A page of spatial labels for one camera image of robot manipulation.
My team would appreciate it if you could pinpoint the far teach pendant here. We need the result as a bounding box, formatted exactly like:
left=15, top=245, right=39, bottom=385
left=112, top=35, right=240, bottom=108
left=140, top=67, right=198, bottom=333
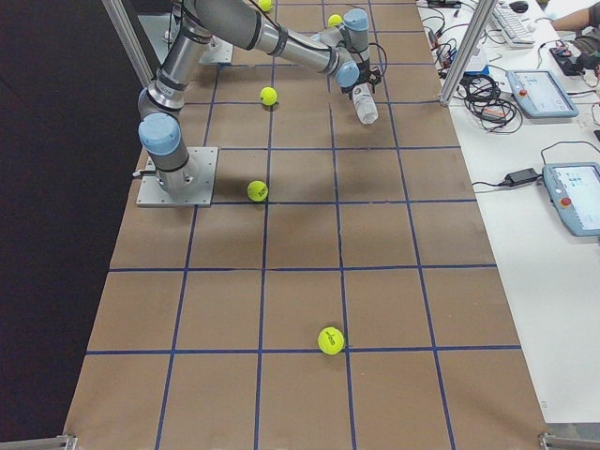
left=506, top=70, right=578, bottom=119

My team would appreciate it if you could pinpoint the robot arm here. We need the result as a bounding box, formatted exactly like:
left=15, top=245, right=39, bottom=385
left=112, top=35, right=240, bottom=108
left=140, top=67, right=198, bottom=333
left=138, top=1, right=383, bottom=194

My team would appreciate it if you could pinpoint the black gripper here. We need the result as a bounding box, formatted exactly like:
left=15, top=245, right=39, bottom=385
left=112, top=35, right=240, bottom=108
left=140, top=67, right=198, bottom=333
left=340, top=67, right=383, bottom=97

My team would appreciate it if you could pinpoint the tennis ball centre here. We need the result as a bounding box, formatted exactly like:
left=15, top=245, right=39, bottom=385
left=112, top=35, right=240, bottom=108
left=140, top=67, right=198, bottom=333
left=260, top=86, right=278, bottom=107

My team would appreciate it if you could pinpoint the near teach pendant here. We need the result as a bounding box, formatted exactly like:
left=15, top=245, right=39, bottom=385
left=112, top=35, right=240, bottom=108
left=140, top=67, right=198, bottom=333
left=542, top=162, right=599, bottom=237

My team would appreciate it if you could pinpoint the clear tennis ball can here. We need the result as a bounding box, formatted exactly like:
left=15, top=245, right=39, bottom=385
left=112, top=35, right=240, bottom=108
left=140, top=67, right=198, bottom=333
left=352, top=83, right=379, bottom=125

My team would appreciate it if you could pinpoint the aluminium frame post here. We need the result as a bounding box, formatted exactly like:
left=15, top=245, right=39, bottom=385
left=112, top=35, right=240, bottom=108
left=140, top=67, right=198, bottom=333
left=439, top=0, right=497, bottom=107

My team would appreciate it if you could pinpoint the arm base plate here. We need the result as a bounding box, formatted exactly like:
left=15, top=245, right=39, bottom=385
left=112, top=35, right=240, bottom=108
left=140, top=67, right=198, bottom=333
left=132, top=147, right=218, bottom=207
left=198, top=37, right=233, bottom=66

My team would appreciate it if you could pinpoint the black cable bundle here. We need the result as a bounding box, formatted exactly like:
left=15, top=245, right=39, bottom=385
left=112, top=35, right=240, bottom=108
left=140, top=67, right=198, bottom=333
left=458, top=77, right=524, bottom=135

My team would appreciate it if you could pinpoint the white keyboard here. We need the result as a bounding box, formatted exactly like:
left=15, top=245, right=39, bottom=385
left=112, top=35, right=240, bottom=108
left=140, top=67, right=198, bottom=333
left=490, top=6, right=535, bottom=49

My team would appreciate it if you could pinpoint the teach pendant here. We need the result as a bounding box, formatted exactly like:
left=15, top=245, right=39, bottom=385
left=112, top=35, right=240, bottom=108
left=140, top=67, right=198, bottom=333
left=506, top=70, right=578, bottom=119
left=542, top=162, right=599, bottom=237

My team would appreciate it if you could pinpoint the tennis ball near right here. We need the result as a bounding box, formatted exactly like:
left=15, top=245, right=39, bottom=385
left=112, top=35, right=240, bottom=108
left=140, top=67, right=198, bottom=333
left=327, top=14, right=343, bottom=27

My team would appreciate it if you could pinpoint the black power adapter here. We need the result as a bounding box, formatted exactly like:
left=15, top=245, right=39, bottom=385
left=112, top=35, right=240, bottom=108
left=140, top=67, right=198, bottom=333
left=502, top=168, right=540, bottom=188

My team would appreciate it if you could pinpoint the tennis ball far left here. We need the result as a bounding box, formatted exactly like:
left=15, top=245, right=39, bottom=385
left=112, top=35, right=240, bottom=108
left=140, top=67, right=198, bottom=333
left=247, top=180, right=269, bottom=203

